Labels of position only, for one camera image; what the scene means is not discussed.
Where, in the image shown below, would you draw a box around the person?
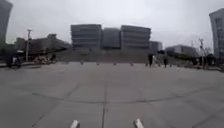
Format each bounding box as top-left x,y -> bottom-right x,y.
147,53 -> 154,68
163,55 -> 169,69

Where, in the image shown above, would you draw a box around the row of parked scooters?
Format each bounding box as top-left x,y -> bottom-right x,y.
5,49 -> 58,69

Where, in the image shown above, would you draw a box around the grey concrete paved plaza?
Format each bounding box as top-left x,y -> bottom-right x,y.
0,61 -> 224,128

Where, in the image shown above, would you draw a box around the robot's own part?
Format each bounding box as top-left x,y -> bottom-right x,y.
69,119 -> 80,128
134,118 -> 145,128

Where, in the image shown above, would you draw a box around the low grey building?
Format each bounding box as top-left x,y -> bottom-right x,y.
165,44 -> 200,58

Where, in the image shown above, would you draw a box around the low dark building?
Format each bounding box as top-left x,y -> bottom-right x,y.
14,33 -> 73,56

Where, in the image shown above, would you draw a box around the tall grey glass building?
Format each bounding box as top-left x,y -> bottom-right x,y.
0,0 -> 14,48

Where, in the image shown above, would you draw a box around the wide grey concrete stairs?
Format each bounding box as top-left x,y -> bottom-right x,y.
55,48 -> 183,66

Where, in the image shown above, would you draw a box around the small grey building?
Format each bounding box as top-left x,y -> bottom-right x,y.
149,40 -> 164,53

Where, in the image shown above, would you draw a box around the lamp pole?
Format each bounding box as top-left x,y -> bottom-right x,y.
25,28 -> 33,63

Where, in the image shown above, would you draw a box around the grey multi-storey block building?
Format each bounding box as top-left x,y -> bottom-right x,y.
70,23 -> 152,52

